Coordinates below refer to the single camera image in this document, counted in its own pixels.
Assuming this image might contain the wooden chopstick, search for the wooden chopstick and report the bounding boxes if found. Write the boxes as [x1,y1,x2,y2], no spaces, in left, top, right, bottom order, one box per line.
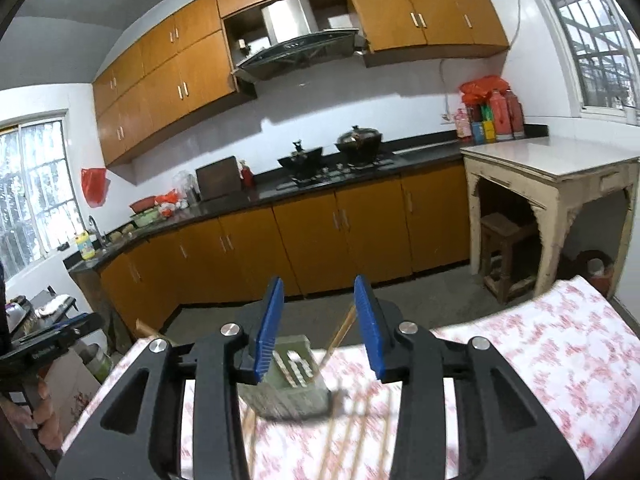
[243,408,257,478]
[375,390,393,480]
[312,304,357,382]
[317,394,343,480]
[349,391,373,480]

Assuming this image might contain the person left hand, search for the person left hand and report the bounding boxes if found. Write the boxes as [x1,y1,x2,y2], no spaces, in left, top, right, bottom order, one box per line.
[1,378,64,451]

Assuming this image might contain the floral pink tablecloth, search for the floral pink tablecloth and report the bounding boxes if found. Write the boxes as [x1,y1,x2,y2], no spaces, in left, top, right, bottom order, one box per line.
[64,278,639,479]

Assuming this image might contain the yellow dish soap bottle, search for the yellow dish soap bottle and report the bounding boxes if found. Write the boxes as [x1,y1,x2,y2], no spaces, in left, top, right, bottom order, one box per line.
[75,231,96,260]

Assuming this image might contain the sink faucet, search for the sink faucet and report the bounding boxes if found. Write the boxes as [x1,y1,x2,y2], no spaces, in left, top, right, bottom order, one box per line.
[88,216,107,248]

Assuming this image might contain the left window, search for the left window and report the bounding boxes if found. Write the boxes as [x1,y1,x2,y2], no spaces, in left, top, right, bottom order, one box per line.
[0,118,85,278]

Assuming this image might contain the window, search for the window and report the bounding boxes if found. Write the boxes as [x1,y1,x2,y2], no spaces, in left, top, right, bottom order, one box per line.
[536,0,639,127]
[0,118,85,278]

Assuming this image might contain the green perforated utensil holder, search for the green perforated utensil holder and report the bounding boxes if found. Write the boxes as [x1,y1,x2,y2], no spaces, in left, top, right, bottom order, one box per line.
[238,335,332,422]

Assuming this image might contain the wooden stool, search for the wooden stool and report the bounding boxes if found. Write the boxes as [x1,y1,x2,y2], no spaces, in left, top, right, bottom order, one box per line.
[480,212,538,304]

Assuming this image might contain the green bowl stack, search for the green bowl stack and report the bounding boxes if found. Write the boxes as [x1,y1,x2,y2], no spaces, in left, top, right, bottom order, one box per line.
[129,195,160,228]

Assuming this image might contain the wooden lower cabinets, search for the wooden lower cabinets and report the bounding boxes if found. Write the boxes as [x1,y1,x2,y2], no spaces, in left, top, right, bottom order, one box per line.
[70,158,470,337]

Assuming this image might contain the wooden cabinets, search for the wooden cabinets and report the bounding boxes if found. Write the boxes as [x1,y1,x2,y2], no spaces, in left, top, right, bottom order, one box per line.
[350,0,509,67]
[92,0,256,167]
[70,158,470,337]

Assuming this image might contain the cream wooden side table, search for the cream wooden side table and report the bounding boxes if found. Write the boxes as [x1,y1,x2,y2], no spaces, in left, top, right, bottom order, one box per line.
[460,136,639,296]

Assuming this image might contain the dark cutting board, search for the dark cutting board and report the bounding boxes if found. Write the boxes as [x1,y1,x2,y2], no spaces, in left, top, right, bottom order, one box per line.
[196,156,242,202]

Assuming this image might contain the red sauce bottle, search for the red sauce bottle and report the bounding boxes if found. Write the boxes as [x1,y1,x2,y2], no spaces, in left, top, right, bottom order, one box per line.
[240,159,255,188]

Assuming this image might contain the black lidded wok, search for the black lidded wok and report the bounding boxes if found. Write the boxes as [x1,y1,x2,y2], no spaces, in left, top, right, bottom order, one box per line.
[334,125,383,166]

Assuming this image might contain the dark red thermos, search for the dark red thermos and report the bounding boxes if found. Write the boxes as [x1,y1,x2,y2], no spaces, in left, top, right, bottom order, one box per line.
[506,89,525,139]

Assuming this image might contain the wooden upper cabinets left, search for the wooden upper cabinets left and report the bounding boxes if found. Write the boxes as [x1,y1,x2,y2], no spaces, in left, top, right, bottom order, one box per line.
[92,0,256,167]

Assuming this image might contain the red bag on counter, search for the red bag on counter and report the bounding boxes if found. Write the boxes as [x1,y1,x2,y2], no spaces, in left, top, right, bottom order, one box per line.
[459,75,510,106]

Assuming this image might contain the right window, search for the right window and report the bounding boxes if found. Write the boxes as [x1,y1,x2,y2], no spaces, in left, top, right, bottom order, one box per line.
[536,0,639,127]

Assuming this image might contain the steel range hood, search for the steel range hood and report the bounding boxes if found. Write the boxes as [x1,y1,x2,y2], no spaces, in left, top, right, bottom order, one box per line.
[224,0,367,84]

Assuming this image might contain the wooden upper cabinets right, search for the wooden upper cabinets right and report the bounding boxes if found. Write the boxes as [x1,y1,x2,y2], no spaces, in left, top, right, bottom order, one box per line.
[350,0,509,67]

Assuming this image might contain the red plastic bag on wall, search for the red plastic bag on wall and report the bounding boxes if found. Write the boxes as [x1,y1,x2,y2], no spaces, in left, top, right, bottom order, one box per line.
[80,168,108,208]

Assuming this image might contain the black wok with handle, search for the black wok with handle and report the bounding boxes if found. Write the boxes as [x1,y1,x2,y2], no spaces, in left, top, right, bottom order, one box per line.
[278,141,323,181]

